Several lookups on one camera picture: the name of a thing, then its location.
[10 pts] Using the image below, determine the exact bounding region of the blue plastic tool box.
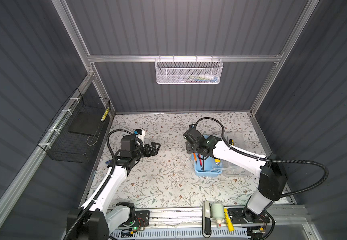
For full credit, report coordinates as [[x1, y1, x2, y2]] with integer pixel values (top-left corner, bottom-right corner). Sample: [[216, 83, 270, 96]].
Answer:
[[193, 133, 252, 178]]

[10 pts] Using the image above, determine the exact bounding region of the red hex key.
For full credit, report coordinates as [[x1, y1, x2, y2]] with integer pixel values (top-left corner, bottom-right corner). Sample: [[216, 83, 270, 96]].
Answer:
[[197, 155, 203, 170]]

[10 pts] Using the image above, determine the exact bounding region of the orange pencil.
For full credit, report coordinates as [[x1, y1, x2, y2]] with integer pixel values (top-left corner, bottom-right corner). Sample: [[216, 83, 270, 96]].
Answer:
[[193, 153, 197, 165]]

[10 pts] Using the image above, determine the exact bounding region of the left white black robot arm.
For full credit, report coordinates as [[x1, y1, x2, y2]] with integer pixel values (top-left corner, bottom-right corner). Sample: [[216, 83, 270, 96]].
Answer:
[[64, 129, 161, 240]]

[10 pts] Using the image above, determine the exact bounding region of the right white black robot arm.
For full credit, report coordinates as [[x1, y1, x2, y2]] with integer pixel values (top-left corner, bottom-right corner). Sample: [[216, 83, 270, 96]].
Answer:
[[183, 127, 287, 216]]

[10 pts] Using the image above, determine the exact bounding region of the yellow marker in black basket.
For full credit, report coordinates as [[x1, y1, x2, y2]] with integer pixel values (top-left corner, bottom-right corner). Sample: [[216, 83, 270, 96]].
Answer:
[[101, 108, 109, 122]]

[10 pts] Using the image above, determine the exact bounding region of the black pad in basket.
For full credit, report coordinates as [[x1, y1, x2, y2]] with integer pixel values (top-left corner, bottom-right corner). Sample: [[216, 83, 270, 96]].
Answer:
[[68, 112, 102, 137]]

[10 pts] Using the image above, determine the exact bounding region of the white glue bottle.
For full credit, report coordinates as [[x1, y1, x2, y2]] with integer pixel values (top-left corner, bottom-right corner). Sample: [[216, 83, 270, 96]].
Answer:
[[211, 203, 224, 229]]

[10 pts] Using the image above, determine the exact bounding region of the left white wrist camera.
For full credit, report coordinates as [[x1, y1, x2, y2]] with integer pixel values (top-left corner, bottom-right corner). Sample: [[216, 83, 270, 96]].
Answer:
[[134, 129, 146, 142]]

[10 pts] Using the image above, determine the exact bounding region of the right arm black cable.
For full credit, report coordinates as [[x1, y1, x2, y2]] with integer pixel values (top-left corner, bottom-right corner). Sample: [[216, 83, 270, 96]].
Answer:
[[193, 116, 329, 199]]

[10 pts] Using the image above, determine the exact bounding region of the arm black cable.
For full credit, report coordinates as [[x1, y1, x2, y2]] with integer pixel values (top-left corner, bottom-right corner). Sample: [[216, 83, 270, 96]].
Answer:
[[63, 128, 135, 240], [193, 116, 329, 199]]

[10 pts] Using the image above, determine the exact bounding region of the black wire mesh basket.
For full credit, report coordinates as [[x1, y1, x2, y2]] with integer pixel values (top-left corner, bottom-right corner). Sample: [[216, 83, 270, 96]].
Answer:
[[38, 89, 111, 164]]

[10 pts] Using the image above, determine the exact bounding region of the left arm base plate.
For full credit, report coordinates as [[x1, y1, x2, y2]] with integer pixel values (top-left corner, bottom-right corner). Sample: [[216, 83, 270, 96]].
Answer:
[[119, 210, 150, 228]]

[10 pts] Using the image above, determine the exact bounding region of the white wire mesh basket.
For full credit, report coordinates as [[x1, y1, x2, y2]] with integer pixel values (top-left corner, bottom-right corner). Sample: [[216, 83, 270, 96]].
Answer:
[[154, 59, 223, 85]]

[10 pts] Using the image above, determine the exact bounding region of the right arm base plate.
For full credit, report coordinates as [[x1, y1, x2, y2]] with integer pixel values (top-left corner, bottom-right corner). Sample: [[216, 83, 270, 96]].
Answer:
[[227, 208, 271, 225]]

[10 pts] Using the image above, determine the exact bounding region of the yellow marker on rail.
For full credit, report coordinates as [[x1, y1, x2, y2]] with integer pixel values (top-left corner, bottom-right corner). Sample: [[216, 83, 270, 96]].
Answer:
[[223, 208, 234, 232]]

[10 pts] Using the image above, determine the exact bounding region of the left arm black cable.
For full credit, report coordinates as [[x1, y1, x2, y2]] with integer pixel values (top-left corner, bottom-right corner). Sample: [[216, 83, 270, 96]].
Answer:
[[63, 128, 135, 240]]

